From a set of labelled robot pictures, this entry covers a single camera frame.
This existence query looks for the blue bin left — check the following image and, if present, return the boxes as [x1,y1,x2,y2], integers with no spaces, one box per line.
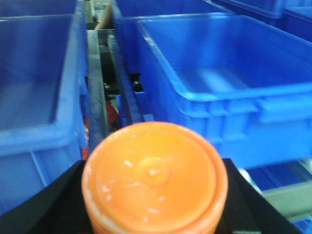
[0,0,87,214]

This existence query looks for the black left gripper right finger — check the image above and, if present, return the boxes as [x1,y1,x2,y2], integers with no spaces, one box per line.
[216,158,302,234]

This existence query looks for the grey metal shelf rail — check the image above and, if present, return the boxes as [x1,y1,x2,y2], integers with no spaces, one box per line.
[87,30,108,152]

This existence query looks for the blue bin right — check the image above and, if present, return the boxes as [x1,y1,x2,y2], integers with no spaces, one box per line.
[112,0,312,168]

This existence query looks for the blue bin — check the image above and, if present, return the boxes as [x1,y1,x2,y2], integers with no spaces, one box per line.
[112,0,312,168]
[0,0,87,214]

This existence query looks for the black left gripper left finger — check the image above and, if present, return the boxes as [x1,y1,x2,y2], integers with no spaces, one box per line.
[0,160,93,234]

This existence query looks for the red bag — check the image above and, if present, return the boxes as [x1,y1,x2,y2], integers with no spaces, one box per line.
[81,100,119,160]

